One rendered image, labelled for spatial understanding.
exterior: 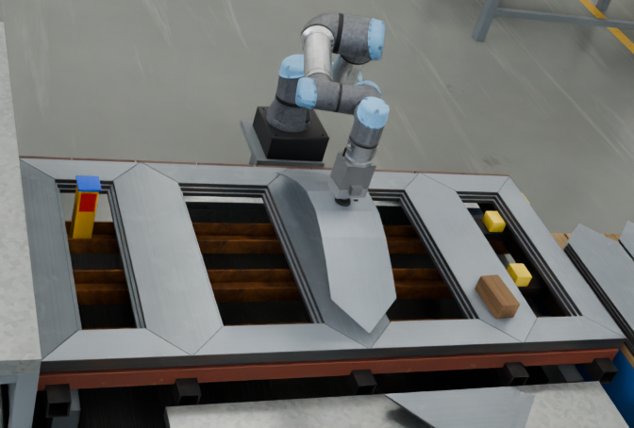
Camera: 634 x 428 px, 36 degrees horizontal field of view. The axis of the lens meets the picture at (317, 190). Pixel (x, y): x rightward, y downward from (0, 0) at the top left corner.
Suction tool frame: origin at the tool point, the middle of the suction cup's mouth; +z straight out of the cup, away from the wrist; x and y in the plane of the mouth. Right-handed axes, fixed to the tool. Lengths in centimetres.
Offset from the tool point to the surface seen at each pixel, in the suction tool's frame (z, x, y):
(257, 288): 28.1, 0.3, -17.3
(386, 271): 5.4, -20.8, 5.2
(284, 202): 15.8, 21.2, -4.0
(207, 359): 17, -32, -45
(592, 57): 103, 258, 337
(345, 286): 7.1, -22.7, -6.9
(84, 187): 12, 27, -60
